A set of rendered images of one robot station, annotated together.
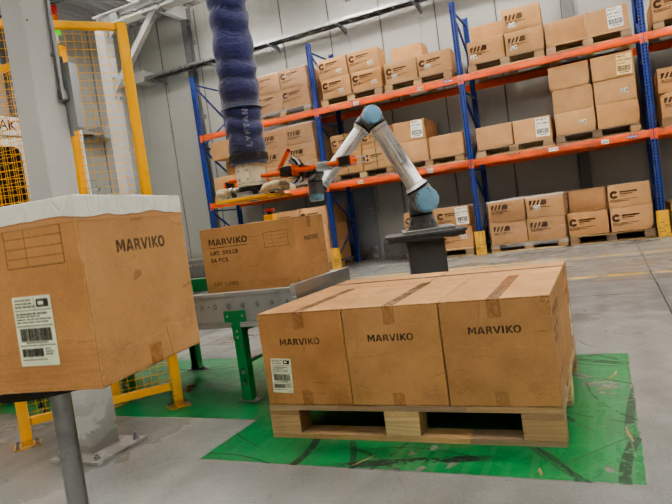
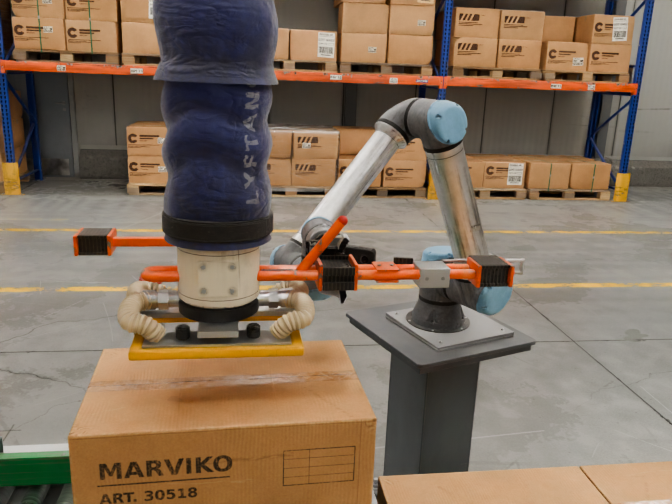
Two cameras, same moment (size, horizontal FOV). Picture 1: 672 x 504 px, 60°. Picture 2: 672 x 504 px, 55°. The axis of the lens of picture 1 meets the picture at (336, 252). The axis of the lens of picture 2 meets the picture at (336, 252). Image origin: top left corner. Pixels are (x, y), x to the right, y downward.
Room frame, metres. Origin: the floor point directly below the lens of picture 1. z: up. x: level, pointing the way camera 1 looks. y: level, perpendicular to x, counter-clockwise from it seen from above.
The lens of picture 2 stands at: (2.18, 0.93, 1.63)
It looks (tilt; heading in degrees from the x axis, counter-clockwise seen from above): 16 degrees down; 327
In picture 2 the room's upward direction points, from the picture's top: 2 degrees clockwise
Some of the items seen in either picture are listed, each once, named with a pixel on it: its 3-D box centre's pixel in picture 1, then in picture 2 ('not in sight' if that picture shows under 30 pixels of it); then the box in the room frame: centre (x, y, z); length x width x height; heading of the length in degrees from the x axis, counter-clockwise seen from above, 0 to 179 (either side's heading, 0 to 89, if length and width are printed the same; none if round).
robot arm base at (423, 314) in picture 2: (422, 220); (438, 307); (3.80, -0.58, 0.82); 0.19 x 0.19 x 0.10
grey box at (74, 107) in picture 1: (62, 100); not in sight; (2.74, 1.16, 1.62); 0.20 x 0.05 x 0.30; 65
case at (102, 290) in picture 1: (43, 291); not in sight; (1.46, 0.74, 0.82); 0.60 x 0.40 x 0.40; 73
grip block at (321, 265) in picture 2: (289, 171); (335, 272); (3.30, 0.20, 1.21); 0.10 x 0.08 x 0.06; 156
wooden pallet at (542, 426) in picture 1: (435, 384); not in sight; (2.70, -0.38, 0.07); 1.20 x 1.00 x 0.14; 65
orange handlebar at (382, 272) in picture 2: (291, 173); (305, 256); (3.43, 0.20, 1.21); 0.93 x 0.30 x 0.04; 66
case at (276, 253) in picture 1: (266, 256); (228, 457); (3.41, 0.40, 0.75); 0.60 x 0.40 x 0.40; 67
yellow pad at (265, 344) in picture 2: (245, 196); (218, 337); (3.31, 0.46, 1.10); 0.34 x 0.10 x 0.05; 66
